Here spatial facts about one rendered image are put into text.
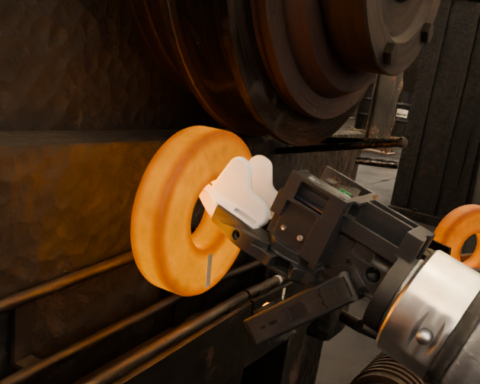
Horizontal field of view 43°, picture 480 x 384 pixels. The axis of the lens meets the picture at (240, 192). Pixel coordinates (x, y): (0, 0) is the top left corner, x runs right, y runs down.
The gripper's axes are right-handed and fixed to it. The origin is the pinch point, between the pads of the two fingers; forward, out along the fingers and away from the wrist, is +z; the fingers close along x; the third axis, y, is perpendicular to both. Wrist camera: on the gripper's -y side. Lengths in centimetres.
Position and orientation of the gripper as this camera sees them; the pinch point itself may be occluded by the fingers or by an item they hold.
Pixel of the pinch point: (203, 190)
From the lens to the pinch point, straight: 56.5
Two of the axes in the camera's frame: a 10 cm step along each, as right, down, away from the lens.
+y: 3.8, -8.6, -3.2
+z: -7.6, -5.0, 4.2
